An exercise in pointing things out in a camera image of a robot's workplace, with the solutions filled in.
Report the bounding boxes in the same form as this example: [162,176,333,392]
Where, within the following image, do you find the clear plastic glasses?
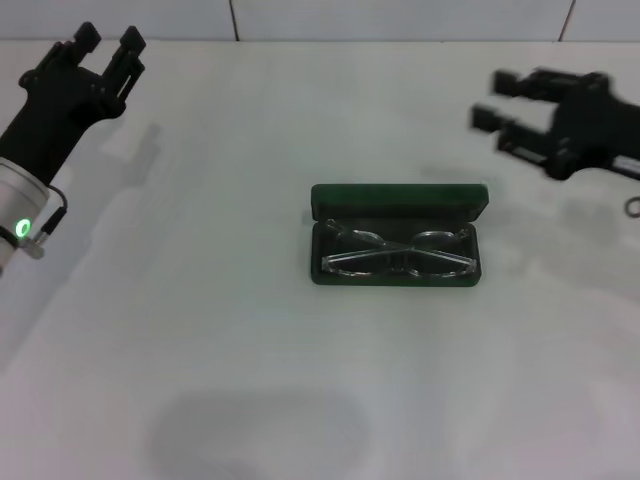
[319,218,476,279]

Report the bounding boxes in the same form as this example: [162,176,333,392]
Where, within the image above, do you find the green glasses case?
[309,182,490,287]

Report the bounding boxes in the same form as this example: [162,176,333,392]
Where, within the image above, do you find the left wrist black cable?
[22,185,69,259]

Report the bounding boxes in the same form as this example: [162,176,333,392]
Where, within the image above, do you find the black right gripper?
[469,68,640,182]

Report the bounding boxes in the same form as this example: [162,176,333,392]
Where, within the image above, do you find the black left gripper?
[0,21,148,187]

